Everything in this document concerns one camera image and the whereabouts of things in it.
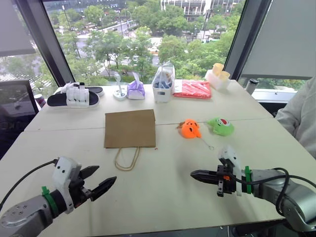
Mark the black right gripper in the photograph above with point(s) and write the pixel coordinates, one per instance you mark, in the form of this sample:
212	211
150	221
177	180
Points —
228	185

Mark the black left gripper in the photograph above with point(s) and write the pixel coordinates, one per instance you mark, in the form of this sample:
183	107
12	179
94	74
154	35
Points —
78	190

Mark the orange plush toy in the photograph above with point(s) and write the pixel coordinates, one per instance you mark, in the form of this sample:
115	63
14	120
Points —
189	129

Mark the green plush toy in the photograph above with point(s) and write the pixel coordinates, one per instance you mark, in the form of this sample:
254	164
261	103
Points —
221	127

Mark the brown paper bag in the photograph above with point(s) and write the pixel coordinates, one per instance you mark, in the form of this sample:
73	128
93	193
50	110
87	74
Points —
129	128

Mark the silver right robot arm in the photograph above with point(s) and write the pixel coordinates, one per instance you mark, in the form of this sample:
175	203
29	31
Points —
296	200

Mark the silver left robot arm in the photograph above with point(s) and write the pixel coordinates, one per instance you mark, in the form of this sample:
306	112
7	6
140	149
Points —
22	217

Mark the purple tissue pack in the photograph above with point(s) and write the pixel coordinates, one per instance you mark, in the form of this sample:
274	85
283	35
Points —
135	90

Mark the clear plastic bag of items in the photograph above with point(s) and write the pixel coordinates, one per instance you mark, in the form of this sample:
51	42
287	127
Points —
164	75

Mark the black and white slipper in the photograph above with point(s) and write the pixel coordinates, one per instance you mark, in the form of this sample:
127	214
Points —
76	98
97	90

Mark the red folded package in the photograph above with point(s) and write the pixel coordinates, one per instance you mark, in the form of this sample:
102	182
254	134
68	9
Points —
192	89

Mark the white stand with round base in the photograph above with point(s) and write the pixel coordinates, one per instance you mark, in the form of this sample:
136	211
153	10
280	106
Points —
119	93

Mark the white plastic storage bin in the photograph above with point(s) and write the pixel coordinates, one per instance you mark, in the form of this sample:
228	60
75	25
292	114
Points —
161	95

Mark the white plastic tray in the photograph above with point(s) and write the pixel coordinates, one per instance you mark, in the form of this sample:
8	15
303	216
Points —
216	82

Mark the small paper cup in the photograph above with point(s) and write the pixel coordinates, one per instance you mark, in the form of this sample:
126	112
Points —
40	101

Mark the white tumbler with black lid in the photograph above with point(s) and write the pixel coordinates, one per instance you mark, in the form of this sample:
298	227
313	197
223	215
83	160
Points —
251	87

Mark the yellow plastic cup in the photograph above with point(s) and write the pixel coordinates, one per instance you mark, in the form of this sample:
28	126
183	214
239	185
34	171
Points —
225	76
218	68

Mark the black mesh chair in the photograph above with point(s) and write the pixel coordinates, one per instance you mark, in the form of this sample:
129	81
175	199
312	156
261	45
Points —
14	103

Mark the person in grey sweater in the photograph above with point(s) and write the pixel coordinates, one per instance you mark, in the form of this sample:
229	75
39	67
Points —
301	116

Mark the grey roller blind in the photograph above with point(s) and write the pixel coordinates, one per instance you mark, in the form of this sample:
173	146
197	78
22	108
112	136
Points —
284	42
12	29

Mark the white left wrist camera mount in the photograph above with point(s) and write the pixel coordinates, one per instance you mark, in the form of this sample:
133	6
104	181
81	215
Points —
64	172

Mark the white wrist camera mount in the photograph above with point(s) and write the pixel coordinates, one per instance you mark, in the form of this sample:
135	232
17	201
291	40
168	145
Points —
230	153
64	172

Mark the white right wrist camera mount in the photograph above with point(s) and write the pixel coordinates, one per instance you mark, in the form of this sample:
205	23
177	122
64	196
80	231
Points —
230	153

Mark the dark window frame post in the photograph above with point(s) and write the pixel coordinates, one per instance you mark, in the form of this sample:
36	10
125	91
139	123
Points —
44	37
247	37

